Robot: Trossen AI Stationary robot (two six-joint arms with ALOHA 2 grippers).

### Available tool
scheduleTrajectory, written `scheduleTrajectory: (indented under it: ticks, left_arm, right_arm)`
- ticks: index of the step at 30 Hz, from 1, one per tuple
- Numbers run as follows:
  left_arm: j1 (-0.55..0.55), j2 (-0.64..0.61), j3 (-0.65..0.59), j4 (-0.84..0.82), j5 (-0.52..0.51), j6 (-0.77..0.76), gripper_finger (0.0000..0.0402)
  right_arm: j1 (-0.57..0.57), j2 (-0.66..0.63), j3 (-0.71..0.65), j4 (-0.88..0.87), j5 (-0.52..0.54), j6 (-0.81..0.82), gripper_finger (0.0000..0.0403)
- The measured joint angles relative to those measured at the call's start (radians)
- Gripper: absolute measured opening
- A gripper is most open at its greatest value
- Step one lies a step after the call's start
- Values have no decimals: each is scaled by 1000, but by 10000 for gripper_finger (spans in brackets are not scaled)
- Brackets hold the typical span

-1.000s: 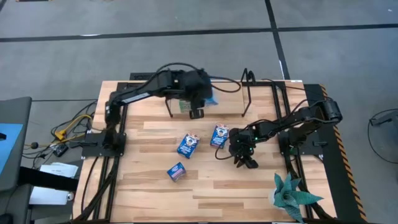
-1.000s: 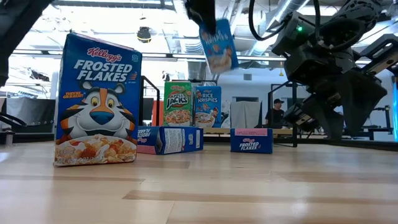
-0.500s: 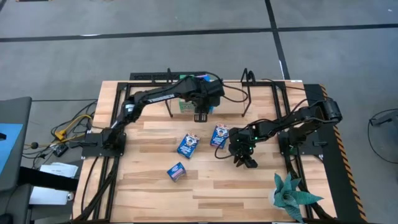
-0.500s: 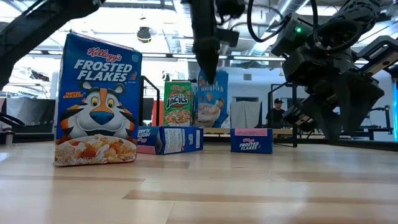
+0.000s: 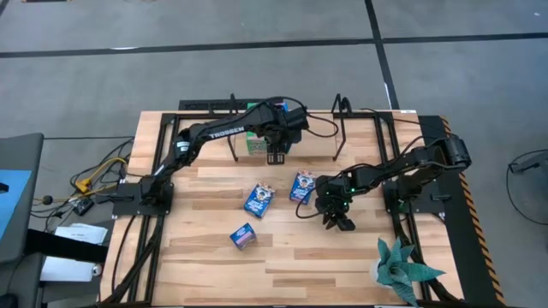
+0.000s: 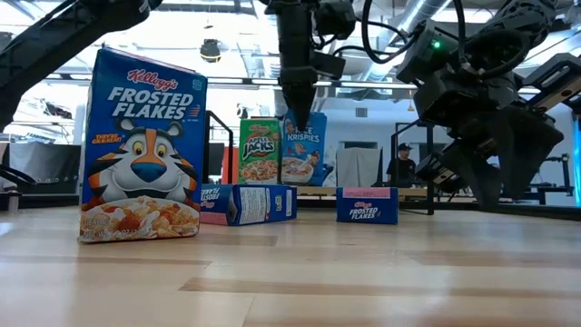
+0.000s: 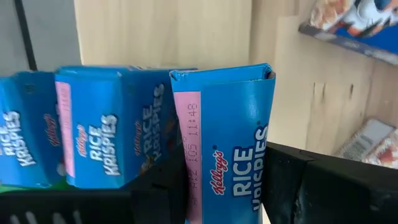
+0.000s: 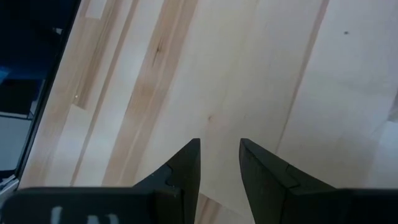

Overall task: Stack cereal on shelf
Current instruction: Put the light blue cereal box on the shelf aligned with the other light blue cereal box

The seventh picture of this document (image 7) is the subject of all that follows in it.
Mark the wooden shelf black legs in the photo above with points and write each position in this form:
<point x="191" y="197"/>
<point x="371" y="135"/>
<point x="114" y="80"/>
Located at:
<point x="155" y="31"/>

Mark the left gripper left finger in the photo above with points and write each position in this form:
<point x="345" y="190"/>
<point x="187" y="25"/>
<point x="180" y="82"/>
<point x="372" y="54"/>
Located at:
<point x="93" y="207"/>

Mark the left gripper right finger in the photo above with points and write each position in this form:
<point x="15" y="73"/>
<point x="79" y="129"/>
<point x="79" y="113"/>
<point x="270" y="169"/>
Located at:
<point x="326" y="193"/>

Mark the Rice Krispies cereal box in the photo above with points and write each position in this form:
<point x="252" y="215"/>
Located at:
<point x="25" y="124"/>
<point x="102" y="124"/>
<point x="230" y="124"/>

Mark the Apple Jacks cereal box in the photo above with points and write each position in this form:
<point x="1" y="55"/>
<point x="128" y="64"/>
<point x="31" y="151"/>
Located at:
<point x="31" y="189"/>

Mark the Frosted Flakes cereal box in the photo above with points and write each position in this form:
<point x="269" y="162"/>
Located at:
<point x="357" y="18"/>
<point x="367" y="143"/>

